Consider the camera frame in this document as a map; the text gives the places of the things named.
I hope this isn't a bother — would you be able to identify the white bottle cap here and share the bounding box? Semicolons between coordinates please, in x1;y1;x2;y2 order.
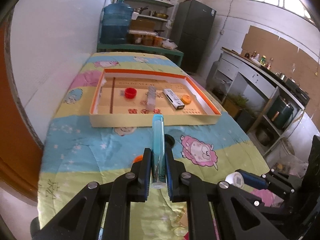
225;172;245;189

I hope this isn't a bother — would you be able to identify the large orange bottle cap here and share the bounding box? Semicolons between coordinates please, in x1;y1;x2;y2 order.
133;155;143;163

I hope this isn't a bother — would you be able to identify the teal flower lighter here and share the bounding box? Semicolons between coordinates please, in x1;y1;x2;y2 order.
151;114;167;190

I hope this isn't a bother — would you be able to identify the cartoon sheep quilt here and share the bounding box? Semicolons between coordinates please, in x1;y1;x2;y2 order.
37;53;268;227

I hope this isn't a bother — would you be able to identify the white kitchen counter cabinet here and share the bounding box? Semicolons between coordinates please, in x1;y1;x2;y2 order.
207;48;318;161

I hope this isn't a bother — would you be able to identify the clear plastic rectangular case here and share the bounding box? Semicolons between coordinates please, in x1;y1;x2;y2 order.
146;86;156;112

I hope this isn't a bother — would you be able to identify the white printed lighter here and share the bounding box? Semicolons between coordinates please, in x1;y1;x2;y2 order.
163;88;185;110

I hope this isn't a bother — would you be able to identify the orange-rimmed cardboard tray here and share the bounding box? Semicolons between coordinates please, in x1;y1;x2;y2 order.
89;69;222;128

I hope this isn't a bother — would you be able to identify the red bottle cap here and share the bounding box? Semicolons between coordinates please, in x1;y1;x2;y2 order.
124;87;137;99

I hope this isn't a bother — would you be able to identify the small orange bottle cap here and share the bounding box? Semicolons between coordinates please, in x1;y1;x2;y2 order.
181;94;192;105

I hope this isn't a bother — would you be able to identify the green low bench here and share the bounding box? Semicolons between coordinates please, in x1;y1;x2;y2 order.
97;43;184;67

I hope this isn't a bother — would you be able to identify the dark green refrigerator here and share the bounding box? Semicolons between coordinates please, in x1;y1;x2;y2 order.
170;0;216;73

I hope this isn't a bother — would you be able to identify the blue water jug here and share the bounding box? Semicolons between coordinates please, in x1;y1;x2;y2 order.
100;0;134;44

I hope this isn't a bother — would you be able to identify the white metal shelf rack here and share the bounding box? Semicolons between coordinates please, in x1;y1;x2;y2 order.
109;0;182;46

